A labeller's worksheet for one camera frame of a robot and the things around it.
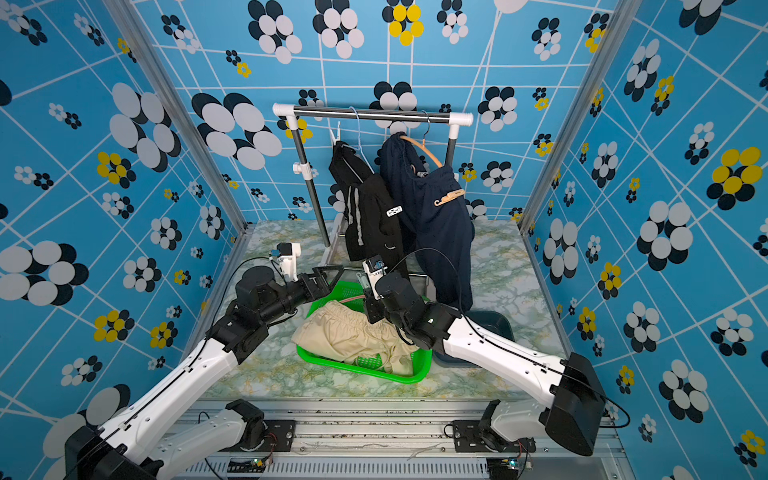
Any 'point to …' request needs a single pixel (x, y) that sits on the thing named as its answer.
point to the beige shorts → (343, 333)
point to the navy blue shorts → (438, 220)
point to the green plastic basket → (353, 293)
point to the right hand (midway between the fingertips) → (371, 289)
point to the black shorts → (373, 220)
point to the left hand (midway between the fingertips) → (339, 269)
